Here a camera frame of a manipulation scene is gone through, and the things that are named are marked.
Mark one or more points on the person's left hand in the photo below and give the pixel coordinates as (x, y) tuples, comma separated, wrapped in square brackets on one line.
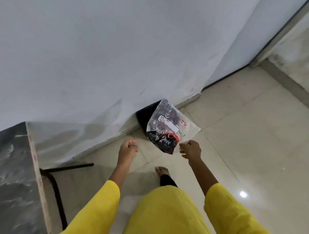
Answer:
[(125, 154)]

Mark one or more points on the person's right hand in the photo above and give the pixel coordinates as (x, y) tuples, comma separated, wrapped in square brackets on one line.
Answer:
[(193, 151)]

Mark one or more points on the person's right fingers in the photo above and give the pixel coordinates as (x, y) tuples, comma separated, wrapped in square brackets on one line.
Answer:
[(185, 149)]

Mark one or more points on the person's left fingers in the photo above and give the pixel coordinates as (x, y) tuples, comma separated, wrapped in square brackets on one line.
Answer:
[(134, 147)]

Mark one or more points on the clear plastic bag with dark garment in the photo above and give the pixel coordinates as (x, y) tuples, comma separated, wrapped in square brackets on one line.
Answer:
[(166, 131)]

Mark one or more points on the person's right forearm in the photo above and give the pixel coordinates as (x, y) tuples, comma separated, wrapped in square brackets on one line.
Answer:
[(201, 177)]

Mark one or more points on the person's left forearm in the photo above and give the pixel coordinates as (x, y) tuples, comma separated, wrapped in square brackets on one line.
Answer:
[(120, 174)]

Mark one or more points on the black bin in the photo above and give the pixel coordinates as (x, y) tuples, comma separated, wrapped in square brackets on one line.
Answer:
[(144, 117)]

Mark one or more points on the person's bare foot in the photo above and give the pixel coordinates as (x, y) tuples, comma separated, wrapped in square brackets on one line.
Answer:
[(163, 172)]

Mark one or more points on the black legging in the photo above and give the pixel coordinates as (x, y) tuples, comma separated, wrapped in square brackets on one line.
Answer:
[(167, 180)]

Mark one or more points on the yellow tunic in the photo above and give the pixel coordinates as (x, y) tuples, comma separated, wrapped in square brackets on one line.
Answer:
[(166, 212)]

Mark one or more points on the black metal table leg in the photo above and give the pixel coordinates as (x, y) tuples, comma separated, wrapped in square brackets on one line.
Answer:
[(56, 190)]

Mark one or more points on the grey marble table top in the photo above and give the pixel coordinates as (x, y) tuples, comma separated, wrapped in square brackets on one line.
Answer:
[(17, 178)]

